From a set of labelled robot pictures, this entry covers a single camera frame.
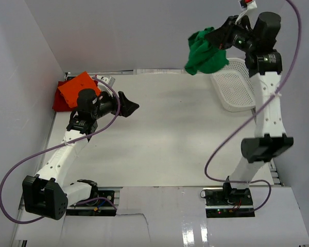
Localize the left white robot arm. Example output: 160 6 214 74
22 89 140 220

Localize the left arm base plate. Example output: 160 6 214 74
66 187 121 217

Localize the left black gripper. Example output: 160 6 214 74
92 87 139 120

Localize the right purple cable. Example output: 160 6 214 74
204 0 302 216

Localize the dark red folded t shirt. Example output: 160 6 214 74
52 80 79 112

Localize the orange folded t shirt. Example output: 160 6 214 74
58 72 101 109

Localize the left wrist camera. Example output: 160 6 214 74
96 75 115 89

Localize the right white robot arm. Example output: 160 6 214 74
205 12 294 205

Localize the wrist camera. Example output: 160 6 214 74
239 0 257 11
96 75 115 89

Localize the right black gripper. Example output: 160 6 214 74
207 16 259 54

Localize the white perforated plastic basket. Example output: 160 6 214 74
210 58 255 112

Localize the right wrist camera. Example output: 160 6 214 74
239 0 257 11

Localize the green t shirt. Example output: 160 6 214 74
184 27 229 75

